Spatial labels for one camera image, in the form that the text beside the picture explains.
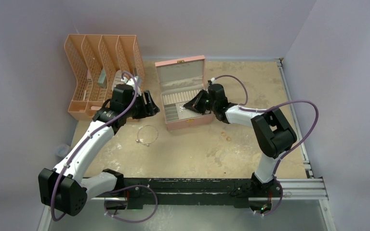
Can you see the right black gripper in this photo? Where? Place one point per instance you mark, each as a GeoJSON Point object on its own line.
{"type": "Point", "coordinates": [195, 104]}

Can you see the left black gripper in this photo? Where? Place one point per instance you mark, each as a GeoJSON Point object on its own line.
{"type": "Point", "coordinates": [149, 109]}

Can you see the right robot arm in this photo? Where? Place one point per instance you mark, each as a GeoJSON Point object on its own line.
{"type": "Point", "coordinates": [274, 134]}

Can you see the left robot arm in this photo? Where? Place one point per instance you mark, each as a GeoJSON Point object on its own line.
{"type": "Point", "coordinates": [64, 187]}

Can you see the pink jewelry box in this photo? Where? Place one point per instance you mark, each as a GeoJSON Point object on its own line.
{"type": "Point", "coordinates": [180, 81]}

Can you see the grey metal block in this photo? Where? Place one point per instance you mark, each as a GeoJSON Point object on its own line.
{"type": "Point", "coordinates": [102, 81]}

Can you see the orange plastic file organizer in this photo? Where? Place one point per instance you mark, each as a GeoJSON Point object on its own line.
{"type": "Point", "coordinates": [88, 55]}

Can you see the clear plastic cup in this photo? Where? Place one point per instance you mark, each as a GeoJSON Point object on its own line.
{"type": "Point", "coordinates": [62, 150]}

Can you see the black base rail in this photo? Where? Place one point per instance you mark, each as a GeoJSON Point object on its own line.
{"type": "Point", "coordinates": [138, 192]}

